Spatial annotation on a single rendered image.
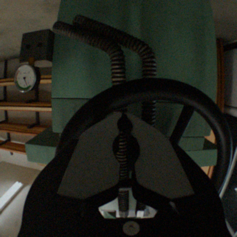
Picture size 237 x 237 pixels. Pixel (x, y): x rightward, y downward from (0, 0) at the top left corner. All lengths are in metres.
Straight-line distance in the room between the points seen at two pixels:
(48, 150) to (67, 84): 0.19
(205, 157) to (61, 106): 0.43
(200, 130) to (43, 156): 0.44
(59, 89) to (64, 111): 0.06
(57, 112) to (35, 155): 0.15
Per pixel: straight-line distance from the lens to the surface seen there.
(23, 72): 0.36
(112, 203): 0.37
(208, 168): 2.10
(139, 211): 0.37
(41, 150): 0.45
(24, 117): 3.69
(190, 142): 0.44
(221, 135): 0.24
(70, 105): 0.38
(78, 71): 0.37
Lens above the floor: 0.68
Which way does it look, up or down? 12 degrees up
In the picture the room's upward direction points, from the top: 178 degrees counter-clockwise
